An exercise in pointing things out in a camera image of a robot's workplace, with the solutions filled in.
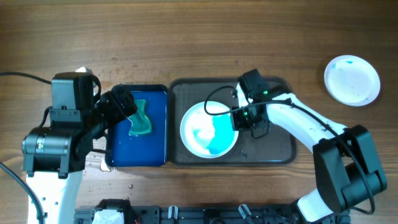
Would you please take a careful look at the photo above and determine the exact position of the green yellow sponge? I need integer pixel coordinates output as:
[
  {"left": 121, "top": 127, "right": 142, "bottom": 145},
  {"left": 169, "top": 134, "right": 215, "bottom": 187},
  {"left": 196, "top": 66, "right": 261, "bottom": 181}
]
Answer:
[{"left": 128, "top": 100, "right": 152, "bottom": 136}]

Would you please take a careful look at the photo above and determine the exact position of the white plate blue stain front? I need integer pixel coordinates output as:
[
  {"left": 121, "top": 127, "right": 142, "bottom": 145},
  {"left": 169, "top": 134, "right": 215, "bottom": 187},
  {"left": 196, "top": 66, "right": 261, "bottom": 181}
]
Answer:
[{"left": 180, "top": 101, "right": 239, "bottom": 159}]

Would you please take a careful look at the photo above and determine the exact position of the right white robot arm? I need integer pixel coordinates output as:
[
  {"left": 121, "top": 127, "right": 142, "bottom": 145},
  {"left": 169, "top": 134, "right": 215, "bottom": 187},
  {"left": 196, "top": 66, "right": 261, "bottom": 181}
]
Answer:
[{"left": 231, "top": 85, "right": 387, "bottom": 223}]

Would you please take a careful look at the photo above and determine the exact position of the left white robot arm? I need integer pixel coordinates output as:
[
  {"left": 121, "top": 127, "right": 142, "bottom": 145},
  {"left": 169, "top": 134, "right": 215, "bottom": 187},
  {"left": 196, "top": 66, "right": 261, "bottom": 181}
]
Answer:
[{"left": 22, "top": 72, "right": 137, "bottom": 223}]

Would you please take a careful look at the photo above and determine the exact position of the dark brown tray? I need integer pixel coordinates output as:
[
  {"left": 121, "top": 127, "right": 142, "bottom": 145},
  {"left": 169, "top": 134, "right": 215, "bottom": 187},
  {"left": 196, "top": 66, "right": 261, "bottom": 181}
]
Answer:
[{"left": 167, "top": 78, "right": 297, "bottom": 167}]

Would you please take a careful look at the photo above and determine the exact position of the blue water tray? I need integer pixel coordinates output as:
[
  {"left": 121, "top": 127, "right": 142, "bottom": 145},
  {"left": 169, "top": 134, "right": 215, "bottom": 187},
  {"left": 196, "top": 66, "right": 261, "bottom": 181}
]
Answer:
[{"left": 105, "top": 84, "right": 168, "bottom": 167}]

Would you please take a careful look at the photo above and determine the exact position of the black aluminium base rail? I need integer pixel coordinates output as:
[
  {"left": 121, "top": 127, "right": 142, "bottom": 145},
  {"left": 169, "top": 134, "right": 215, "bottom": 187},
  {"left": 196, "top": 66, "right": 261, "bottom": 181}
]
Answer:
[{"left": 73, "top": 198, "right": 351, "bottom": 224}]

